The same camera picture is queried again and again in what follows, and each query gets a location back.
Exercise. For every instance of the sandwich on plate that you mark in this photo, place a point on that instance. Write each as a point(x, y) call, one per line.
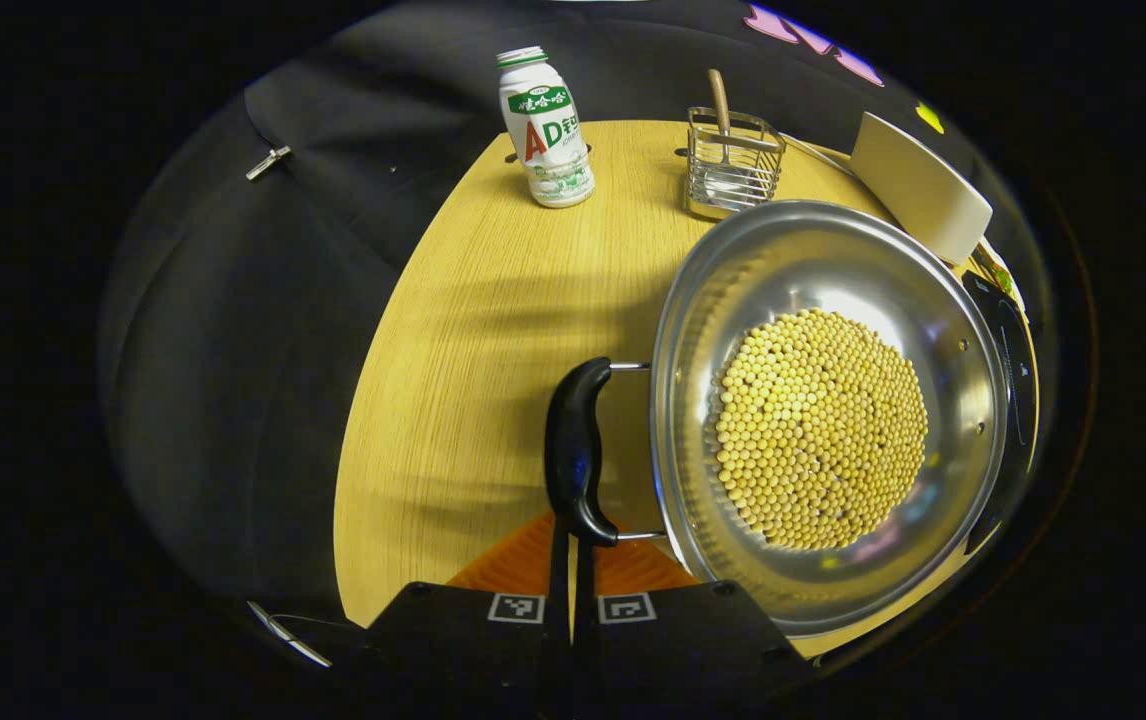
point(995, 272)

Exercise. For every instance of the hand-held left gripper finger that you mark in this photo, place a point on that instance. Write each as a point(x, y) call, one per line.
point(583, 600)
point(558, 600)

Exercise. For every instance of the pile of yellow soybeans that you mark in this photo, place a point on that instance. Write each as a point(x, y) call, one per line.
point(823, 430)

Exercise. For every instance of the white toaster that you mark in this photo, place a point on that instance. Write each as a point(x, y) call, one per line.
point(918, 185)

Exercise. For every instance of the silver metal clip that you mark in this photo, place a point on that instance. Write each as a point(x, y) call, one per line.
point(268, 162)

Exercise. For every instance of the white plastic drink bottle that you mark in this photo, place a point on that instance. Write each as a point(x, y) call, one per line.
point(545, 130)

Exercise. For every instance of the black induction cooktop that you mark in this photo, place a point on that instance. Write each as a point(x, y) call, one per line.
point(1018, 380)

